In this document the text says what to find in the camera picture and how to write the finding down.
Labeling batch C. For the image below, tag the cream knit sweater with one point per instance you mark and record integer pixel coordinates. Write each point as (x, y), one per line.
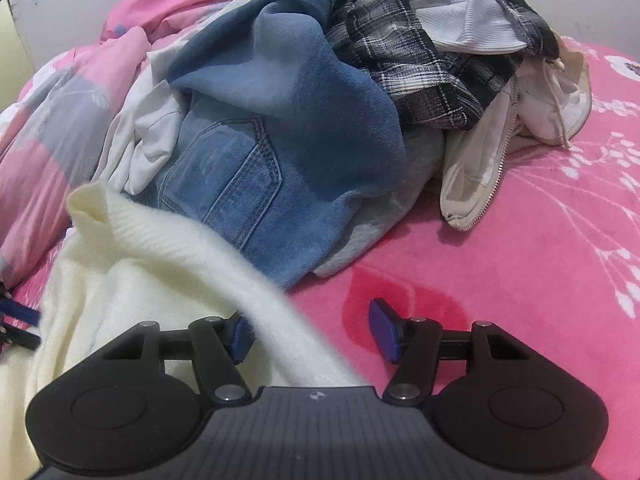
(150, 280)

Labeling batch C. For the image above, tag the pink grey quilt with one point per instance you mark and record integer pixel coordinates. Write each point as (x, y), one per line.
(50, 125)

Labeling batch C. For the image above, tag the pink floral blanket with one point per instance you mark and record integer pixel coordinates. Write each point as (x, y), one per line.
(500, 270)

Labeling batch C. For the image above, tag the white cotton garment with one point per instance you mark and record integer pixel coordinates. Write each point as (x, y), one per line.
(145, 130)

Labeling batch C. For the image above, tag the dark plaid shirt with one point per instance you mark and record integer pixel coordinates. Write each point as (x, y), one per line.
(400, 60)

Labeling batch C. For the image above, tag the white ribbed garment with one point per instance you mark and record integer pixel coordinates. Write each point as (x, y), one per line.
(475, 25)

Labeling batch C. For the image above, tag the beige zip jacket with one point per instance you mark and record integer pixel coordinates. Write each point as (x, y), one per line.
(545, 105)

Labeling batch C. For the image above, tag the blue denim jeans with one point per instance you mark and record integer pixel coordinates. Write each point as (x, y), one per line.
(320, 100)
(225, 175)

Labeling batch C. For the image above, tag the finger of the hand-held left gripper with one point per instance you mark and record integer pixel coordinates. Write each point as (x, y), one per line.
(20, 315)

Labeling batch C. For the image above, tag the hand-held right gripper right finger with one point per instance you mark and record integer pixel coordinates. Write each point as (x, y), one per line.
(382, 330)

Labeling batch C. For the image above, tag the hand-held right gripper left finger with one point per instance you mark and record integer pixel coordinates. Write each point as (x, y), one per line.
(240, 340)

